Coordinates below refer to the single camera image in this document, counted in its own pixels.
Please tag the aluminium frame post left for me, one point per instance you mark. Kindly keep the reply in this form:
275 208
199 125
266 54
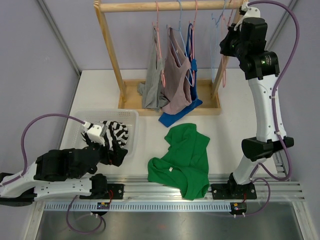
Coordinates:
58 35

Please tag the aluminium frame post right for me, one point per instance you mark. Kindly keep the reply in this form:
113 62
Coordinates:
283 20

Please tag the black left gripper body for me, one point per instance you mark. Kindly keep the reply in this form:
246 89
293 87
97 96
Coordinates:
108 157

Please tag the white slotted cable duct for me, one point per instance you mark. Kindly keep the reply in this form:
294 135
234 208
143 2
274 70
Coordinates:
82 206

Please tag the aluminium mounting rail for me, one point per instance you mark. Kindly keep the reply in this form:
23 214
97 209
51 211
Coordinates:
139 188

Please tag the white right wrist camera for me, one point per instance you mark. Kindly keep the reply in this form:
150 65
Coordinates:
249 12

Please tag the aluminium frame post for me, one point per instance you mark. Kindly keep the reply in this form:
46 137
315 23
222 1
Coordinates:
283 20
58 35

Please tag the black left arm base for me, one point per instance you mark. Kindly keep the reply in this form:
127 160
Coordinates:
101 189

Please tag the pink hanger with green top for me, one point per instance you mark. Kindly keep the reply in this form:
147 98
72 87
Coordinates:
227 24

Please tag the green tank top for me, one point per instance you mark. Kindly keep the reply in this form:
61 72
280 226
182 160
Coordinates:
185 166

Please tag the grey tank top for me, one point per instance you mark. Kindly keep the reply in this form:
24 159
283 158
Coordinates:
150 91

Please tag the blue tank top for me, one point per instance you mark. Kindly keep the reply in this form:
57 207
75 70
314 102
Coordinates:
166 119

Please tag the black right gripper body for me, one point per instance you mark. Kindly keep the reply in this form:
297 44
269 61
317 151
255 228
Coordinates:
232 46

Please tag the mauve tank top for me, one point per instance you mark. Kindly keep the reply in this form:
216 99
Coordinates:
176 73

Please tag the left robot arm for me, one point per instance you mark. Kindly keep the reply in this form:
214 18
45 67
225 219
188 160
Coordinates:
60 174

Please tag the black white striped tank top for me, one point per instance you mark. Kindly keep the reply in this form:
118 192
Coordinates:
116 131

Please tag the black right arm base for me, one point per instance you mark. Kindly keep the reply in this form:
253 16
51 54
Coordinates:
231 190

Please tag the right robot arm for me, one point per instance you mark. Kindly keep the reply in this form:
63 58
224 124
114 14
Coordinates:
246 41

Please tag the translucent white plastic basket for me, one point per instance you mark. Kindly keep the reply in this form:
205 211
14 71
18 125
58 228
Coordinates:
72 136

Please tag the light blue hanger with striped top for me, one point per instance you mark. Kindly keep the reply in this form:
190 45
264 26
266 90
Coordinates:
214 44

